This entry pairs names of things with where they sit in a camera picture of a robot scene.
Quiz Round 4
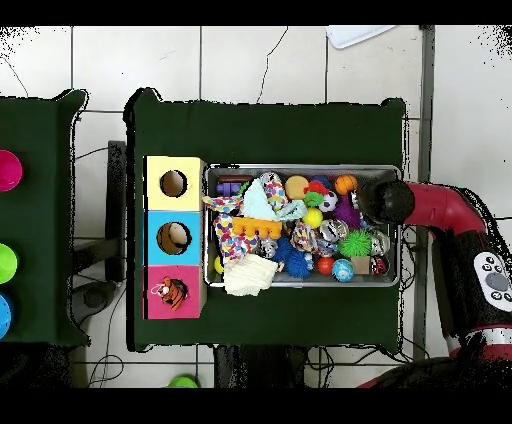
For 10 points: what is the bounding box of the white plastic tray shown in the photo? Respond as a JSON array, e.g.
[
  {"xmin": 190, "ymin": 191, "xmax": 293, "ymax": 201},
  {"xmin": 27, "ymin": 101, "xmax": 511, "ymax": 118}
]
[{"xmin": 325, "ymin": 25, "xmax": 397, "ymax": 50}]

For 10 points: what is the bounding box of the green spiky ball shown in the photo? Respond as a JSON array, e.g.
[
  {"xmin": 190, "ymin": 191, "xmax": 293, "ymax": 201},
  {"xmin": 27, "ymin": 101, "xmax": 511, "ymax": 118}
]
[{"xmin": 338, "ymin": 228, "xmax": 374, "ymax": 258}]

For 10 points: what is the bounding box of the orange mini basketball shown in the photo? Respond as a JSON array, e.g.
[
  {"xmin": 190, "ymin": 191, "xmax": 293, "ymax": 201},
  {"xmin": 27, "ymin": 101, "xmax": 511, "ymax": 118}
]
[{"xmin": 334, "ymin": 173, "xmax": 359, "ymax": 197}]

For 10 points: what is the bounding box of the green round object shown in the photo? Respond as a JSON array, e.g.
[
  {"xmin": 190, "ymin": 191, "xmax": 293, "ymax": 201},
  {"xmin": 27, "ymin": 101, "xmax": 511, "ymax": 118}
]
[{"xmin": 167, "ymin": 373, "xmax": 200, "ymax": 389}]

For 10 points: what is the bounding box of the dark green table cloth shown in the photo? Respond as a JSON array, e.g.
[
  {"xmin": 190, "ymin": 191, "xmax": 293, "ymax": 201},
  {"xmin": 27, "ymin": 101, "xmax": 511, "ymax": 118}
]
[
  {"xmin": 125, "ymin": 87, "xmax": 407, "ymax": 353},
  {"xmin": 0, "ymin": 89, "xmax": 91, "ymax": 347}
]

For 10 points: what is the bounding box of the blue globe ball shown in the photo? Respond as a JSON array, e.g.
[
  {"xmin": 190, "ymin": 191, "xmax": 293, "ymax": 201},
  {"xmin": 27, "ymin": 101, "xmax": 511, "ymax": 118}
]
[{"xmin": 331, "ymin": 258, "xmax": 356, "ymax": 283}]

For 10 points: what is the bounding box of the grey round base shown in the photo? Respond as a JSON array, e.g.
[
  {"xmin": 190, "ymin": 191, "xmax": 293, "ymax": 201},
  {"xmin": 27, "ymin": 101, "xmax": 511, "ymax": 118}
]
[{"xmin": 71, "ymin": 279, "xmax": 118, "ymax": 325}]

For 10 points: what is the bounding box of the orange striped tiger toy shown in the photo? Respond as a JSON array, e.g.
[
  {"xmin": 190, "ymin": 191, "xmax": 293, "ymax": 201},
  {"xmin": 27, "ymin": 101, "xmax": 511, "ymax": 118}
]
[{"xmin": 150, "ymin": 276, "xmax": 188, "ymax": 312}]

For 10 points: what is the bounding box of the green bowl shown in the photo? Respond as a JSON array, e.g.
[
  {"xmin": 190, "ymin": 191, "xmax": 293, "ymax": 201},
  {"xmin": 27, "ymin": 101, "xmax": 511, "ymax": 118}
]
[{"xmin": 0, "ymin": 243, "xmax": 19, "ymax": 285}]

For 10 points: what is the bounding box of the black metal stand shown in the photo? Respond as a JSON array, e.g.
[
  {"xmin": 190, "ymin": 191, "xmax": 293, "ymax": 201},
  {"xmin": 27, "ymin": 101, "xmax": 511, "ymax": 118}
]
[{"xmin": 105, "ymin": 139, "xmax": 127, "ymax": 283}]

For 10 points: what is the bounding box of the purple spiky ball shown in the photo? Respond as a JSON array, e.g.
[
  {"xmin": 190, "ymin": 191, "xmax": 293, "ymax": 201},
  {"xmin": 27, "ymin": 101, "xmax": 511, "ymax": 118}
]
[{"xmin": 333, "ymin": 195, "xmax": 363, "ymax": 230}]

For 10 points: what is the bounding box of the metal mesh bin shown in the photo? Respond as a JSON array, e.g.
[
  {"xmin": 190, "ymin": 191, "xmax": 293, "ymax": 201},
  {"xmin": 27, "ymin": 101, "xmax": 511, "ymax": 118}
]
[{"xmin": 202, "ymin": 162, "xmax": 402, "ymax": 288}]

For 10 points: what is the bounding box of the pink bowl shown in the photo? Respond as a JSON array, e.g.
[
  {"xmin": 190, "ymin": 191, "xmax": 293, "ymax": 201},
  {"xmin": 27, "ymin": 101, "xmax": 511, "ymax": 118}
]
[{"xmin": 0, "ymin": 149, "xmax": 24, "ymax": 193}]

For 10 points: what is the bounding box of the wooden box with three holes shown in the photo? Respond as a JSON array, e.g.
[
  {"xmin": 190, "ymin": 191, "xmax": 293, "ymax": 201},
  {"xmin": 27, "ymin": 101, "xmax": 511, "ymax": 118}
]
[{"xmin": 142, "ymin": 154, "xmax": 208, "ymax": 321}]

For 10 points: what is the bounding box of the orange foam disc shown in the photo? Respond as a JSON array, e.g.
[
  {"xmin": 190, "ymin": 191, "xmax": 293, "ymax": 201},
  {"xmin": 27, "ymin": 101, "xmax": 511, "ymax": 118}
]
[{"xmin": 283, "ymin": 174, "xmax": 310, "ymax": 201}]

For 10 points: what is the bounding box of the cream waffle cloth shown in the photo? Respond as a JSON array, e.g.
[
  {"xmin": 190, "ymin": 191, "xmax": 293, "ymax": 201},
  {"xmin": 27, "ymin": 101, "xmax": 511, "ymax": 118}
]
[{"xmin": 222, "ymin": 253, "xmax": 280, "ymax": 298}]

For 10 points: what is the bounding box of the orange building block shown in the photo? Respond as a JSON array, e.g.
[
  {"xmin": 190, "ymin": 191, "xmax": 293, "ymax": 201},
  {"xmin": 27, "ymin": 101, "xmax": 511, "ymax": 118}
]
[{"xmin": 230, "ymin": 216, "xmax": 284, "ymax": 240}]

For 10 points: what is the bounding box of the blue bowl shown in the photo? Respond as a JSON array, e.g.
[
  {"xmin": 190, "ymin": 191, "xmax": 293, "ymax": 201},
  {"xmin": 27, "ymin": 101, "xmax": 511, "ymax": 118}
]
[{"xmin": 0, "ymin": 293, "xmax": 13, "ymax": 340}]

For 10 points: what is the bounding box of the colourful dotted cloth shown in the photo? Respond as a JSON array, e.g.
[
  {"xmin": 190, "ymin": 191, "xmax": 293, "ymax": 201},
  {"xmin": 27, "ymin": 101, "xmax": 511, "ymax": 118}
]
[{"xmin": 201, "ymin": 171, "xmax": 290, "ymax": 266}]

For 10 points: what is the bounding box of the small soccer ball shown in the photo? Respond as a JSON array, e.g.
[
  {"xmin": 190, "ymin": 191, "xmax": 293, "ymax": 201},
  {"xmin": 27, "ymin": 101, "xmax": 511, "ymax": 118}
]
[{"xmin": 318, "ymin": 190, "xmax": 339, "ymax": 213}]

